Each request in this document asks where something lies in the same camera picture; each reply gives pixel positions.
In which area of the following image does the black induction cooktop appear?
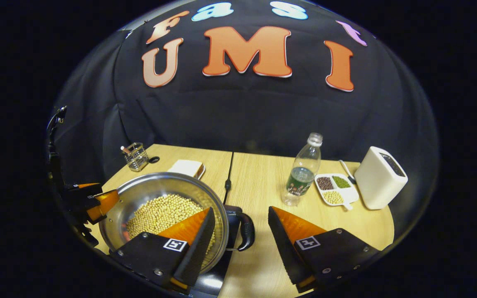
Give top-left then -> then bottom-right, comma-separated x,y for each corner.
187,205 -> 244,298

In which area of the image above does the sandwich with lettuce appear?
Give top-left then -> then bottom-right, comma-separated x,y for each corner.
167,160 -> 204,179

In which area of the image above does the black power cable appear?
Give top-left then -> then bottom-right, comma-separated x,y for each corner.
223,152 -> 234,204

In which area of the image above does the clear plastic bottle green label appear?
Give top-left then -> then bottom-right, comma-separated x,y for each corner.
282,132 -> 323,207

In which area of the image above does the pile of yellow soybeans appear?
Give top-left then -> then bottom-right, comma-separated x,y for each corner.
126,194 -> 217,254

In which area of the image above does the black backdrop cloth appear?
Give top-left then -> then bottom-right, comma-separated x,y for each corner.
52,0 -> 438,232

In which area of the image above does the stainless steel pot black handle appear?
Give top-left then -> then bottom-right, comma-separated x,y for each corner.
99,172 -> 256,274

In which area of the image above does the white divided dish with beans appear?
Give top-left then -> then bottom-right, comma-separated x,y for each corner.
314,173 -> 359,211

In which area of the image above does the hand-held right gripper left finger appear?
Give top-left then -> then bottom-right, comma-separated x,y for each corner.
109,207 -> 217,291

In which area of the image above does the metal wire mesh holder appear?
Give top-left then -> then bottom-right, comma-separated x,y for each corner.
121,142 -> 149,172

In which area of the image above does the white appliance cable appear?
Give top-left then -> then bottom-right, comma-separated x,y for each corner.
339,160 -> 356,184

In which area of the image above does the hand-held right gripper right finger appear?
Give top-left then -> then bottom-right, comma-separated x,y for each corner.
268,206 -> 382,293

